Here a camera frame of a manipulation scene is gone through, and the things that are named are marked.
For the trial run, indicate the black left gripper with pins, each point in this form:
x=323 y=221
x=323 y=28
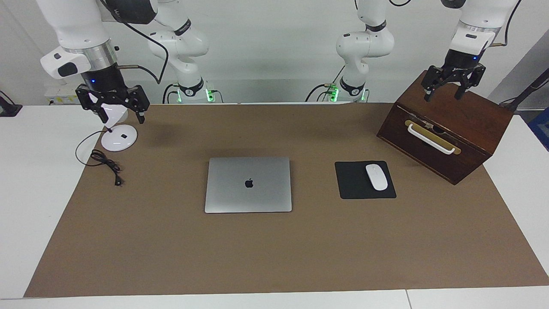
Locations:
x=460 y=62

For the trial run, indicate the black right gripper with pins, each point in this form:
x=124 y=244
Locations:
x=105 y=81

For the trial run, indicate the silver grey laptop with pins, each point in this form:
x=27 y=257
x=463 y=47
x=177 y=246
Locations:
x=248 y=197

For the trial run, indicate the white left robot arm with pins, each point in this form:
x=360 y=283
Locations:
x=364 y=43

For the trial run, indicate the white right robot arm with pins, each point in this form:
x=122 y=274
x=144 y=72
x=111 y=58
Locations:
x=77 y=25

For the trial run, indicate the white desk lamp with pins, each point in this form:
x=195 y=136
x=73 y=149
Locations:
x=118 y=139

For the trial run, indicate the dark brown wooden box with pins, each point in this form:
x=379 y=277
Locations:
x=472 y=124

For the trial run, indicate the white power strip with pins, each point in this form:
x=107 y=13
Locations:
x=60 y=95

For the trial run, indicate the black stand pole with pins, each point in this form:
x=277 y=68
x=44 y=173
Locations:
x=529 y=88

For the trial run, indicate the blue crate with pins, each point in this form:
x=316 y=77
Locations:
x=541 y=128

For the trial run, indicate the white computer mouse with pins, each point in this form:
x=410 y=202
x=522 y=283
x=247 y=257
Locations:
x=376 y=177

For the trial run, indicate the black mouse pad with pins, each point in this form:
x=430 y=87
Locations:
x=354 y=182

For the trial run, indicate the brown table mat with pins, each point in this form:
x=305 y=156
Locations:
x=274 y=253

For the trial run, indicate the black clamp mount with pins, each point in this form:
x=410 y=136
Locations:
x=8 y=109

